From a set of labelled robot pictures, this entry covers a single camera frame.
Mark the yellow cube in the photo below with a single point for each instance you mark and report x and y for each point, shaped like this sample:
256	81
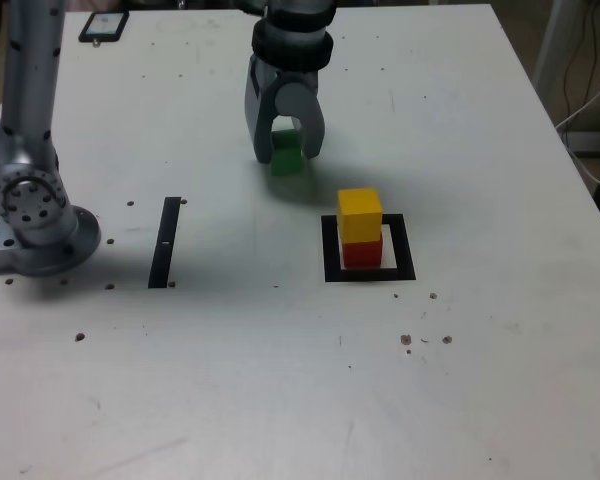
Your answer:
360	215

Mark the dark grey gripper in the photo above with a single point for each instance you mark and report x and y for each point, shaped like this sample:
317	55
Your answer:
300	77

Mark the red cube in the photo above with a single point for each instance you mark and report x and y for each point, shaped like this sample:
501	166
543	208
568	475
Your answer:
362	254

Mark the green cube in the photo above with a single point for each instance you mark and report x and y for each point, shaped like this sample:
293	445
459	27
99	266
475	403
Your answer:
286	162

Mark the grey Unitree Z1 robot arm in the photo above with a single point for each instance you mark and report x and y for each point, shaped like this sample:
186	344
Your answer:
35	235

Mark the black tape square outline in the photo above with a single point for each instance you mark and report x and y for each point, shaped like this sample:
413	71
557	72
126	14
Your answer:
330	250

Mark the black tape strip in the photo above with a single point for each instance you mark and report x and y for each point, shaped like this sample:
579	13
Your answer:
164	240

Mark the black smartphone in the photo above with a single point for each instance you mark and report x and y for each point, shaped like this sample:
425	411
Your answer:
103	26

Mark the white metal frame leg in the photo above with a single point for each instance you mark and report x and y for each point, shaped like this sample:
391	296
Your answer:
555	30

